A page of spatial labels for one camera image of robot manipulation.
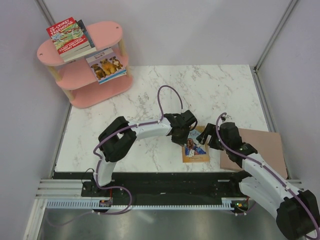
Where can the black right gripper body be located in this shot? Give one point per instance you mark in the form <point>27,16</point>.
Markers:
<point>214,141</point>

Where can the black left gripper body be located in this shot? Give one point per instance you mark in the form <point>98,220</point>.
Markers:
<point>181,139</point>

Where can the Othello orange book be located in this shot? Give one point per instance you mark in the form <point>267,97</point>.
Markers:
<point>193,151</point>

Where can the purple dog book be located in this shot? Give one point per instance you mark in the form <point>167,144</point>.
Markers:
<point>105,65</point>

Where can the Nineteen Eighty-Four blue book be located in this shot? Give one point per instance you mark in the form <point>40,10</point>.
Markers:
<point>79,55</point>

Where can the red Treehouse book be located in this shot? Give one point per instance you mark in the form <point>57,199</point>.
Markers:
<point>66,36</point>

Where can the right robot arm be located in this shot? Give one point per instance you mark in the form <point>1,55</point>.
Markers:
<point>295,211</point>

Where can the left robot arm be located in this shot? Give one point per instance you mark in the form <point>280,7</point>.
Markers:
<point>116,140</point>

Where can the brown file folder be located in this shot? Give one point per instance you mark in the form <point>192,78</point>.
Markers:
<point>269,146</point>

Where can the pink three-tier shelf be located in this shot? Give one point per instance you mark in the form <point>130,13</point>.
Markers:
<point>77,79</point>

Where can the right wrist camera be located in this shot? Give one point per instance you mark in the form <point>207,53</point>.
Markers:
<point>226,117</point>

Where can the white cable duct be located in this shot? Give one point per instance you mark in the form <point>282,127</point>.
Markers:
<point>99,204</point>

